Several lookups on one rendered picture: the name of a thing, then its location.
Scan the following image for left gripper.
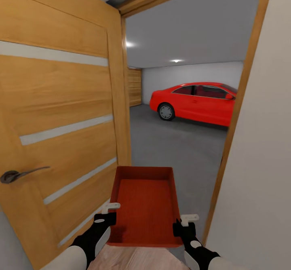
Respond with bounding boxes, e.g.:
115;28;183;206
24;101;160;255
94;212;116;226

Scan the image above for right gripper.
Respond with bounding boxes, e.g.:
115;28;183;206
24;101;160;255
173;221;196;239

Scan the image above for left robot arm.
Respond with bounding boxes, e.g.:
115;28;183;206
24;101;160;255
39;202;120;270

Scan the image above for storage box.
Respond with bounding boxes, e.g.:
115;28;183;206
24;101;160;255
106;166;183;248

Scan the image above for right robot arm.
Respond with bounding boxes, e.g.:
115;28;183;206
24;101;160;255
173;214;255;270

